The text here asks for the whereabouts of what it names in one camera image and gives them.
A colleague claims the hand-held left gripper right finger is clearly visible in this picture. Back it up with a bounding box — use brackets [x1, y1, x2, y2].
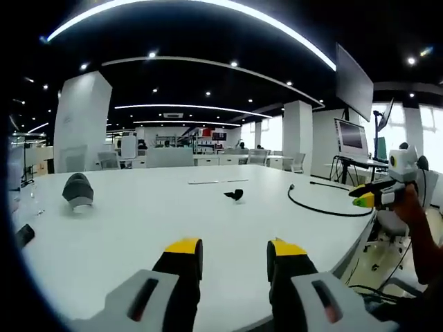
[266, 237, 399, 332]

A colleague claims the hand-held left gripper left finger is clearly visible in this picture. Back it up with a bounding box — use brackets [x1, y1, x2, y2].
[69, 237, 204, 332]

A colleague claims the black charging cable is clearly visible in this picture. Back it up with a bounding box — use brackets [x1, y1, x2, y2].
[287, 183, 374, 218]

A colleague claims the small black clip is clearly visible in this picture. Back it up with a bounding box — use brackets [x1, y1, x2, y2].
[223, 188, 246, 203]

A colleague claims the white side desk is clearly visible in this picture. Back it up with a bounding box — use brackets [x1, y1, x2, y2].
[324, 156, 390, 185]

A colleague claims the grey office chair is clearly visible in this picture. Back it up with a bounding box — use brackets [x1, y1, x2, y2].
[370, 169, 439, 252]

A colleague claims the lit white-framed monitor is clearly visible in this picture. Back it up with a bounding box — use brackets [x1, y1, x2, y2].
[333, 117, 370, 160]

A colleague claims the white mesh office chair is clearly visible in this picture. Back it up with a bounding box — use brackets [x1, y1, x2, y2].
[246, 149, 269, 166]
[97, 151, 121, 170]
[291, 152, 307, 174]

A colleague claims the large dark monitor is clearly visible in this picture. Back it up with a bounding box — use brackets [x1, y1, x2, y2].
[335, 42, 374, 122]

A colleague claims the white flat bar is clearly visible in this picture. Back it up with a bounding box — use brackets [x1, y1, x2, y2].
[188, 178, 250, 185]

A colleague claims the grey shoe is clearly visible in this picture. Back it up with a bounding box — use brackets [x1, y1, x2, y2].
[61, 172, 95, 212]

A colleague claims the black flat device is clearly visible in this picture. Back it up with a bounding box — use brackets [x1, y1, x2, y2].
[15, 223, 36, 248]

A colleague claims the long ceiling light strip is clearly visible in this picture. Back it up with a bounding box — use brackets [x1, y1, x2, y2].
[46, 0, 337, 72]

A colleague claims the black floor cable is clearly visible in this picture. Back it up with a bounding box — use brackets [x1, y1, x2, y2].
[345, 238, 413, 297]

